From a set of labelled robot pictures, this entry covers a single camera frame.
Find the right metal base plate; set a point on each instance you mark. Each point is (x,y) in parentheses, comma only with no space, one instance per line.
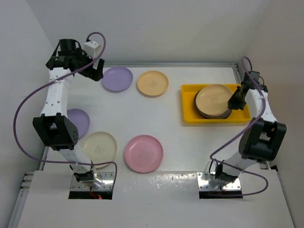
(207,182)

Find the steel rimmed plate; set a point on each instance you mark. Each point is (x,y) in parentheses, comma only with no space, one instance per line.
(224,115)

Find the light orange plate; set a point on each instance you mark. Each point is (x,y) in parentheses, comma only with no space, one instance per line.
(152,83)

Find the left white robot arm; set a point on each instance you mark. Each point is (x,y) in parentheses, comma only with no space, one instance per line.
(53,126)

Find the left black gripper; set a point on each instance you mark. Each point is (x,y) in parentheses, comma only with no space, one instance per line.
(94,74)

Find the metal base plate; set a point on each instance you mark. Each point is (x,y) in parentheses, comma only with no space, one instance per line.
(103,182)
(207,182)

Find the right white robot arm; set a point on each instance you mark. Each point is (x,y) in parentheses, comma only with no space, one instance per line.
(261,141)

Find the tan plate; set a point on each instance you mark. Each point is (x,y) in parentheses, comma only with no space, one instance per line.
(213,99)

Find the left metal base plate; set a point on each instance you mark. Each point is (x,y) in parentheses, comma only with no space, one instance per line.
(103,182)

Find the yellow plastic bin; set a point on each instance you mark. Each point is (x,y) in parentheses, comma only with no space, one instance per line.
(191,116)

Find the cream plate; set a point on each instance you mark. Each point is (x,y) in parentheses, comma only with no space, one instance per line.
(99,147)

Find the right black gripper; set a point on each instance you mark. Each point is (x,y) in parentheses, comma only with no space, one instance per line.
(232,104)

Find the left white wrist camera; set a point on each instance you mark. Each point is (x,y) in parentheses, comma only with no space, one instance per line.
(91,48)

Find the purple plate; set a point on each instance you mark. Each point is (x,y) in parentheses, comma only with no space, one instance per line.
(80,119)
(117,79)

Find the pink plate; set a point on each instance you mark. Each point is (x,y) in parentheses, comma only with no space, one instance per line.
(143,154)

